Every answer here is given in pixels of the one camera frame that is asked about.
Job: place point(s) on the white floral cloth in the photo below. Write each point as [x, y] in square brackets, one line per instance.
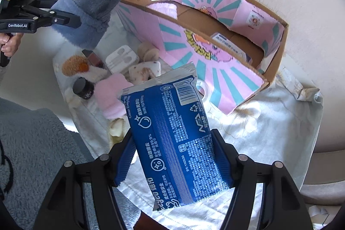
[269, 138]

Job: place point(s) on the small brown cosmetic box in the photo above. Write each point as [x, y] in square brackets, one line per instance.
[93, 59]

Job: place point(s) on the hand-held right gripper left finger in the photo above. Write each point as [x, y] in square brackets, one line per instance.
[124, 165]

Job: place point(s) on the pink printed cardboard box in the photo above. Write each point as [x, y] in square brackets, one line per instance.
[215, 68]

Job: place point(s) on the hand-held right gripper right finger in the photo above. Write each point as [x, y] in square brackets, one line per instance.
[225, 165]

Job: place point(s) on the brown white fuzzy sock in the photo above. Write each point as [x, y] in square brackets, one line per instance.
[78, 65]

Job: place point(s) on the white earphone case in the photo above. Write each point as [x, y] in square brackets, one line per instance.
[121, 57]

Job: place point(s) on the clear tape roll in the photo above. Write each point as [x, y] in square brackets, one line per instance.
[200, 84]

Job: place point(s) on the small black jar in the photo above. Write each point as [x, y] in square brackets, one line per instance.
[83, 87]

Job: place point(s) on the grey fuzzy mat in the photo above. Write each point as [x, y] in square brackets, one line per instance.
[37, 143]

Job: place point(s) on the grey blue fuzzy sock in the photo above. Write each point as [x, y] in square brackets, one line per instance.
[94, 9]

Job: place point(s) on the person's left hand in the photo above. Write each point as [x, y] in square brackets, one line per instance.
[12, 44]

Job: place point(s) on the clear plastic box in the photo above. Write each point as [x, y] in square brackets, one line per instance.
[231, 45]

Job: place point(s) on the beige round tape roll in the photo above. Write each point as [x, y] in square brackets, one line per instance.
[147, 50]

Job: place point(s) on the cream fuzzy cloth item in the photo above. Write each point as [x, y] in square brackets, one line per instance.
[116, 130]

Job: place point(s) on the blue wet wipes packet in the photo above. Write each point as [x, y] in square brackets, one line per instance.
[172, 143]

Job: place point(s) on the cream spotted fuzzy sock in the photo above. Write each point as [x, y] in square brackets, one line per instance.
[144, 71]

